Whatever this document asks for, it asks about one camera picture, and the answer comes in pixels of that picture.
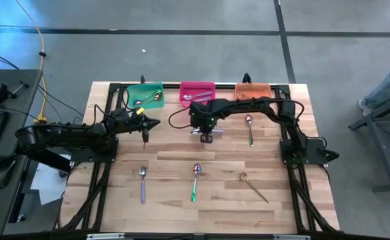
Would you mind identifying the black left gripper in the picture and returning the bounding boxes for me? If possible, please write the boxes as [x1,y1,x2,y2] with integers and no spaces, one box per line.
[131,111,149,149]

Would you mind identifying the spoons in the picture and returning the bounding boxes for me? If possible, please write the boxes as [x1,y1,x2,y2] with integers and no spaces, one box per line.
[133,89,161,107]

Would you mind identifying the iridescent rainbow spoon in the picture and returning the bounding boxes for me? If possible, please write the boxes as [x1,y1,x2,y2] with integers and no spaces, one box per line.
[143,91,164,103]
[245,114,255,147]
[190,163,202,203]

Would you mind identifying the pink plastic bin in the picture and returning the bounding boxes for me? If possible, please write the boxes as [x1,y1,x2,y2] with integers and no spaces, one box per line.
[179,81,217,107]

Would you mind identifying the teal plastic bin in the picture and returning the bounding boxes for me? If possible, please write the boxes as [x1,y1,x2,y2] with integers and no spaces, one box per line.
[127,81,165,110]

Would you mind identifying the orange plastic bin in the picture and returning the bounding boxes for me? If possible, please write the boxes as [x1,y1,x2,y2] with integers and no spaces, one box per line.
[234,82,273,101]

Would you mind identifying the grey desk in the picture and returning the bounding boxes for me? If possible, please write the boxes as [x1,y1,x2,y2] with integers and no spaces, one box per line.
[0,69,44,236]

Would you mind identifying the black computer mouse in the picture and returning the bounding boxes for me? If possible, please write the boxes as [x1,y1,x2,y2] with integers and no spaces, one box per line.
[0,159,17,190]

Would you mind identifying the person's shoe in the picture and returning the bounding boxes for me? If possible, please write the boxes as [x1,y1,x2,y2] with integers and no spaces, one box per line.
[357,99,371,116]

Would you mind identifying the black aluminium table frame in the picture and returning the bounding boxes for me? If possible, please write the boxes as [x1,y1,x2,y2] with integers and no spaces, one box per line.
[56,81,341,240]

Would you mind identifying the silver metal bracket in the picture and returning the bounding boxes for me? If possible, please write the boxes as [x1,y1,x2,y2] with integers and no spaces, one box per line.
[273,235,311,240]
[87,233,125,240]

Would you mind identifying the yellow cable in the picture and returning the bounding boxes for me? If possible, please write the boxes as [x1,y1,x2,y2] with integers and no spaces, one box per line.
[14,0,49,124]

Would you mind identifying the grey desk frame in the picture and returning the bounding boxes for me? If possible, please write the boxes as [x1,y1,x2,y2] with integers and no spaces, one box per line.
[347,95,390,194]

